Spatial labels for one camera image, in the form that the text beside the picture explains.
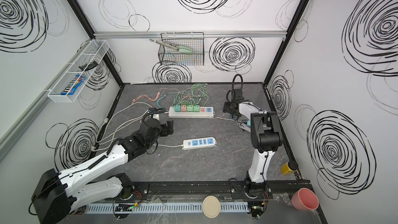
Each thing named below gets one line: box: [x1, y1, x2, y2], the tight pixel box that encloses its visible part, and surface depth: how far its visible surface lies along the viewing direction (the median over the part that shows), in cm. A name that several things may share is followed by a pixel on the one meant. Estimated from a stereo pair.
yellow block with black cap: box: [280, 162, 297, 176], surface depth 76 cm
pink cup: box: [291, 187, 320, 211], surface depth 64 cm
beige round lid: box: [202, 195, 221, 219], surface depth 66 cm
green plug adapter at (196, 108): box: [193, 105, 201, 112], surface depth 101 cm
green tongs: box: [149, 38, 193, 53], surface depth 93 cm
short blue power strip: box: [181, 136, 218, 151], surface depth 89 cm
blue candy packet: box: [60, 74, 86, 95], surface depth 72 cm
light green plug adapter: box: [187, 104, 194, 112], surface depth 101 cm
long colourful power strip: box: [167, 106, 216, 119], surface depth 101 cm
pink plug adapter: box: [180, 104, 188, 112], surface depth 100 cm
